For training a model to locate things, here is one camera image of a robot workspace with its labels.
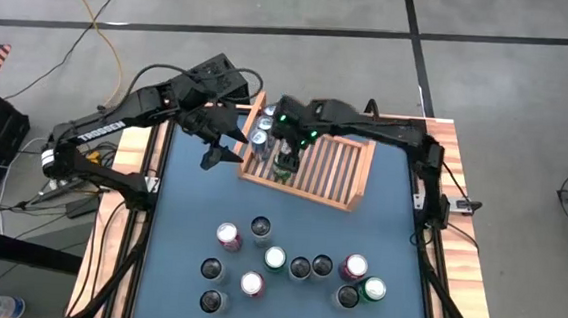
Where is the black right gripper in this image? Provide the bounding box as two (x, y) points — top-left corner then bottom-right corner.
(270, 93), (342, 177)

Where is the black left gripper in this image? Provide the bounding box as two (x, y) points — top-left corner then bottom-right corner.
(175, 96), (253, 173)

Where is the green Sprite can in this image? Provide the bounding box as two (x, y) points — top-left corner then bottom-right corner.
(262, 246), (289, 275)
(356, 275), (389, 306)
(269, 141), (302, 186)

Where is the wooden slatted shelf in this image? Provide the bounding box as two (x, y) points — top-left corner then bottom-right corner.
(229, 88), (380, 215)

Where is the red Coca-Cola can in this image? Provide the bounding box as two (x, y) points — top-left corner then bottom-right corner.
(213, 220), (245, 253)
(238, 270), (267, 300)
(338, 252), (370, 284)

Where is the blue grey table mat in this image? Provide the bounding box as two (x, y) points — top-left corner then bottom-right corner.
(130, 104), (446, 318)

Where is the white Celsius Tropical Vibe can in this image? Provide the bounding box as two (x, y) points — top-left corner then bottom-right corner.
(248, 215), (274, 248)
(309, 252), (335, 283)

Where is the black power adapter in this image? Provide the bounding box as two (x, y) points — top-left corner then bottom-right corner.
(63, 196), (101, 221)

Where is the black power strip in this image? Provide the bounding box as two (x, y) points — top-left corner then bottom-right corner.
(22, 173), (91, 214)

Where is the black floor beam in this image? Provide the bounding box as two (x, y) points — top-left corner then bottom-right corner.
(0, 227), (85, 276)

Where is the white blue container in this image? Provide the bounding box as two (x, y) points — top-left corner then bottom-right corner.
(0, 295), (28, 318)

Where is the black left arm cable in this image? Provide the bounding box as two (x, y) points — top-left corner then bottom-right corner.
(124, 59), (266, 128)

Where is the silver mounting bracket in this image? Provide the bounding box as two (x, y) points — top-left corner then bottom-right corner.
(143, 174), (162, 195)
(412, 191), (483, 217)

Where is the black cable loop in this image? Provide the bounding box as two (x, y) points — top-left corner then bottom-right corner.
(363, 98), (382, 118)

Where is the white cable with plug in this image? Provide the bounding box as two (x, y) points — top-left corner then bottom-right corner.
(0, 132), (66, 239)

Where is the black floor cable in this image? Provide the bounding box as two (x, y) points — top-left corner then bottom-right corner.
(2, 0), (126, 109)

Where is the yellow floor cable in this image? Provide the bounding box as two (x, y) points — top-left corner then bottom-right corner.
(40, 0), (129, 198)

